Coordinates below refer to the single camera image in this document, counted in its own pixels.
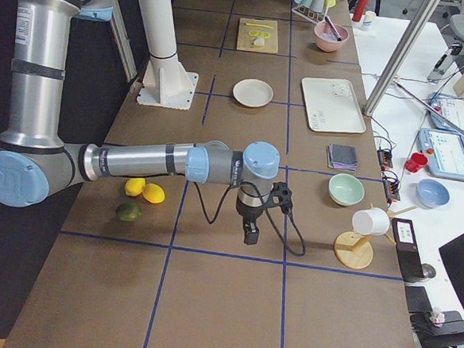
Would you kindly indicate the computer mouse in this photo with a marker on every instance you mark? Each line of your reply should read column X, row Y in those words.
column 428, row 271

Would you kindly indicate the black box with label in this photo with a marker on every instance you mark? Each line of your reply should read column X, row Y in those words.
column 407, row 250

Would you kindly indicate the yellow lemon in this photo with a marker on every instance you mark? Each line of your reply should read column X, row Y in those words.
column 134, row 186
column 153, row 193

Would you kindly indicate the grey folded cloth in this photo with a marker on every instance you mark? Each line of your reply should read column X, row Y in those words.
column 342, row 157

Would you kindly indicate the pale grey cup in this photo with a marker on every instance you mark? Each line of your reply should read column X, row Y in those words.
column 317, row 6

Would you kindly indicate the green lime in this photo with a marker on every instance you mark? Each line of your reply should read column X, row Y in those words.
column 128, row 212

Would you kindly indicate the white steamed bun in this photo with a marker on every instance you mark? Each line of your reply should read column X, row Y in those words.
column 259, row 42

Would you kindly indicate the white mount base plate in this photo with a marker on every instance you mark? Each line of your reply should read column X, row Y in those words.
column 167, row 85

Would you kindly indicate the red bottle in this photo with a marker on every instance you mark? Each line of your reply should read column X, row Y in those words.
column 359, row 10

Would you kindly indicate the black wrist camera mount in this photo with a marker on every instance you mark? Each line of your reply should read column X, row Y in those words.
column 281, row 196

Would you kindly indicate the yellow-green plastic knife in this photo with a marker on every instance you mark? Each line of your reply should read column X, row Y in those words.
column 258, row 25

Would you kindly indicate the white wire cup rack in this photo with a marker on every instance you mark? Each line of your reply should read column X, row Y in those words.
column 307, row 14

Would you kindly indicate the white mug on stand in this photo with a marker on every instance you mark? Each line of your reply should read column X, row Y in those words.
column 373, row 221

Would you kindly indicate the bamboo cutting board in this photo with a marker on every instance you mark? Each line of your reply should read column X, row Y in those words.
column 244, row 41

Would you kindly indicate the aluminium frame post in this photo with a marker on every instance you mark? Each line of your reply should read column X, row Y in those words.
column 399, row 54

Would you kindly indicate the teach pendant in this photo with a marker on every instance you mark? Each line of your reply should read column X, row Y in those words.
column 445, row 153
column 449, row 106

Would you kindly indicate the mint green bowl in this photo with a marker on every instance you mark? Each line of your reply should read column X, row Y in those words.
column 346, row 190

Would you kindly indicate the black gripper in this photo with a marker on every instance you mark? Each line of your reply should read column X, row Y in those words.
column 248, row 213

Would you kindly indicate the white mounting pole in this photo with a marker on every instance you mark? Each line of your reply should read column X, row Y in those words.
column 159, row 28

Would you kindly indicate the red mug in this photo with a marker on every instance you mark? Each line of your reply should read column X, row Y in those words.
column 417, row 161

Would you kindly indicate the teach pendant far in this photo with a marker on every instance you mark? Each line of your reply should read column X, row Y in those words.
column 449, row 106

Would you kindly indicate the white bear tray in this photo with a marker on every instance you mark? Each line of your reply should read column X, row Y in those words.
column 332, row 106

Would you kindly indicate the teach pendant near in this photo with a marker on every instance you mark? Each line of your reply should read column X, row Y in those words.
column 445, row 153

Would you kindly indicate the pink bowl with ice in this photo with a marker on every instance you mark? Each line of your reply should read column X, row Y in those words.
column 325, row 38

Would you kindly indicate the paper cup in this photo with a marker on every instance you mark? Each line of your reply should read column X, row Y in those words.
column 368, row 19

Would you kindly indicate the wooden mug tree stand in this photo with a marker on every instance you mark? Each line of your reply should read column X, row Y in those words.
column 354, row 250

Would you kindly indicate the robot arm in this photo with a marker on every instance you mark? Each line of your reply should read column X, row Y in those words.
column 93, row 93

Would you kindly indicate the blue bowl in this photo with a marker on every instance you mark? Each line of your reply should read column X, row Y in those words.
column 432, row 193

